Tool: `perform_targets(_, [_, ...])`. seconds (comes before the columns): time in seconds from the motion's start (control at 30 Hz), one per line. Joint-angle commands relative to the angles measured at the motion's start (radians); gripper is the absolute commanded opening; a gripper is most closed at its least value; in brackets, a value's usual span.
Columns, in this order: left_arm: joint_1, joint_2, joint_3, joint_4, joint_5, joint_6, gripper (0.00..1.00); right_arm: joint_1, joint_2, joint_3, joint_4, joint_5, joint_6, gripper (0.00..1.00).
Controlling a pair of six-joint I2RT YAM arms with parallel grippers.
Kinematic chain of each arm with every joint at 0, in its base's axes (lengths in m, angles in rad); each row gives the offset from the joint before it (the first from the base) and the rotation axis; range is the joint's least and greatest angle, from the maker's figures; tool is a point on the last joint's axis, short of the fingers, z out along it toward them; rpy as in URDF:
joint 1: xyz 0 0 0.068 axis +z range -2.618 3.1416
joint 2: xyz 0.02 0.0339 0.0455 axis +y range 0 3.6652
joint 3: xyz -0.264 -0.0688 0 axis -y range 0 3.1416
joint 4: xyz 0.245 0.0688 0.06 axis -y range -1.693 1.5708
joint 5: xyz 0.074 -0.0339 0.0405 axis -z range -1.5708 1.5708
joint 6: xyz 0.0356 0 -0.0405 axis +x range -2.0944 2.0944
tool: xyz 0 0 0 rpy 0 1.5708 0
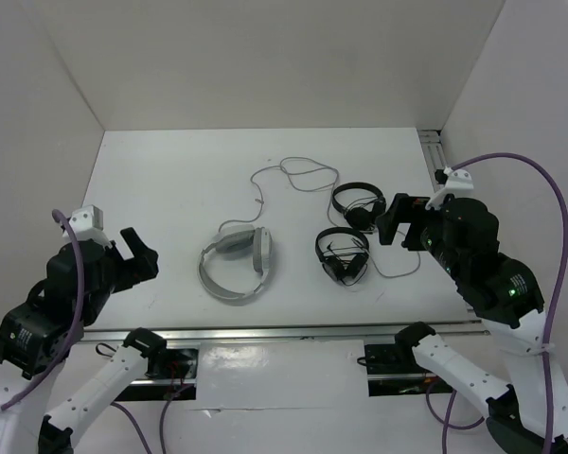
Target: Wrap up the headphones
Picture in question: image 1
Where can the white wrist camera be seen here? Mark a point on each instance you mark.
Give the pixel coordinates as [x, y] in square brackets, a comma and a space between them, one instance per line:
[87, 224]
[454, 183]

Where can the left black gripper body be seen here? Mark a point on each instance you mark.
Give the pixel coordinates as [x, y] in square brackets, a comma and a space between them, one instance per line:
[116, 270]

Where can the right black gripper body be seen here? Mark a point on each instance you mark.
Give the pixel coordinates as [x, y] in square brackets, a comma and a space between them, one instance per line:
[443, 251]

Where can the aluminium side rail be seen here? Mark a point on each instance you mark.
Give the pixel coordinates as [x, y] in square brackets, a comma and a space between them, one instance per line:
[433, 152]

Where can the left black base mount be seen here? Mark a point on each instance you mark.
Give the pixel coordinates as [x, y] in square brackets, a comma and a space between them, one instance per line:
[178, 371]

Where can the aluminium front rail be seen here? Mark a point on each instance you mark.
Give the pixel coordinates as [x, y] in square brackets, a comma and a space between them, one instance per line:
[382, 330]

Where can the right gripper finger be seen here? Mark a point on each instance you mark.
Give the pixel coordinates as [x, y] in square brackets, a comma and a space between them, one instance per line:
[401, 211]
[412, 240]

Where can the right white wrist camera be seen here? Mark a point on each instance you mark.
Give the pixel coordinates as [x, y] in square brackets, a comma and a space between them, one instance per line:
[454, 183]

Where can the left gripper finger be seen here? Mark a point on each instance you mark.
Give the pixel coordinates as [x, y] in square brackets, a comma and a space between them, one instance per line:
[140, 268]
[133, 241]

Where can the white grey headphones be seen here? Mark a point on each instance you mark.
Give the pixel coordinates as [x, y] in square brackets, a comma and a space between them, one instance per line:
[233, 243]

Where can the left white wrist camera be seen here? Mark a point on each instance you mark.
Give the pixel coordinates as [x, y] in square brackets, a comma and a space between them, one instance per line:
[87, 224]

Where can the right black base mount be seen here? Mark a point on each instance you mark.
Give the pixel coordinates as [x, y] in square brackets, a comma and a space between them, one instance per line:
[389, 374]

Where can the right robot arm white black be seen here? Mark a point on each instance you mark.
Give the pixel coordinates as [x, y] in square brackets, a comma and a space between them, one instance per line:
[528, 413]

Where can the white cover plate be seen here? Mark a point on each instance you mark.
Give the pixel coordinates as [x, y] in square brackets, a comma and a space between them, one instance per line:
[295, 374]

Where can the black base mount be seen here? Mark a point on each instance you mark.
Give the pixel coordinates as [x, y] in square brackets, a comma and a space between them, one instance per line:
[389, 374]
[178, 371]

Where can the black headphones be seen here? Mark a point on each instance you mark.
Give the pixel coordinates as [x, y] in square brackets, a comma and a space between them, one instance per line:
[345, 265]
[362, 213]

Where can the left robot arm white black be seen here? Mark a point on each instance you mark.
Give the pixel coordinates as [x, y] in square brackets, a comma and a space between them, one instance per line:
[36, 338]

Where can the black headphones far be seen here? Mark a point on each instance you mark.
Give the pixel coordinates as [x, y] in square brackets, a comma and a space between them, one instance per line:
[362, 213]

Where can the black headphones near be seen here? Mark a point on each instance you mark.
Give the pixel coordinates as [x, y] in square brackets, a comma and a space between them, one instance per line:
[345, 265]

